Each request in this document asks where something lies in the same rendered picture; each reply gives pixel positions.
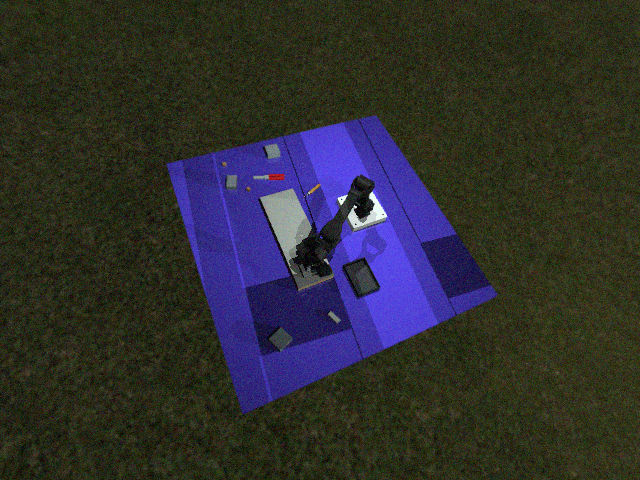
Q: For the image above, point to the white rectangular floor panel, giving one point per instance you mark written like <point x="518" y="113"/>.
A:
<point x="290" y="227"/>

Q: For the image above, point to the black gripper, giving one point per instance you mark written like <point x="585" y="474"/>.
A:
<point x="323" y="269"/>

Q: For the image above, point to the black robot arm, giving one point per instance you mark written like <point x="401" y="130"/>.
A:
<point x="358" y="196"/>

